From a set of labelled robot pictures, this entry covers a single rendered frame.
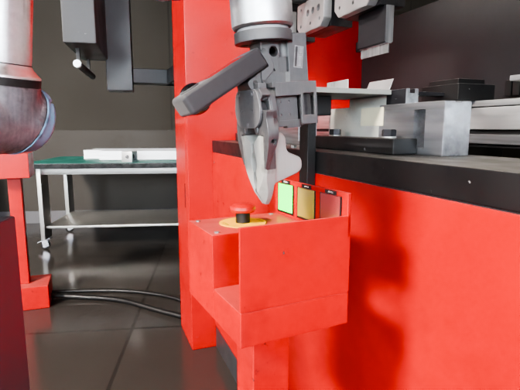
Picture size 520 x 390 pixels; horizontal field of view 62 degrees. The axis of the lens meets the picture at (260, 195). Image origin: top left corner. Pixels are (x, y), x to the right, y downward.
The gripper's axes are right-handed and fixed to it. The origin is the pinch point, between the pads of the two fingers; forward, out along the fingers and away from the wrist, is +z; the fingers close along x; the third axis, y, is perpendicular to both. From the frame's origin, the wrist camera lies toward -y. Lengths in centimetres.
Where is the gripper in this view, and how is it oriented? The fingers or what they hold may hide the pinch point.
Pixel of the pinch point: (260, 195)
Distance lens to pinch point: 55.9
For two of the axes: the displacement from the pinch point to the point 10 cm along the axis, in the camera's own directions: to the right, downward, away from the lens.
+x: -4.4, -1.4, 8.9
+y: 8.9, -1.5, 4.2
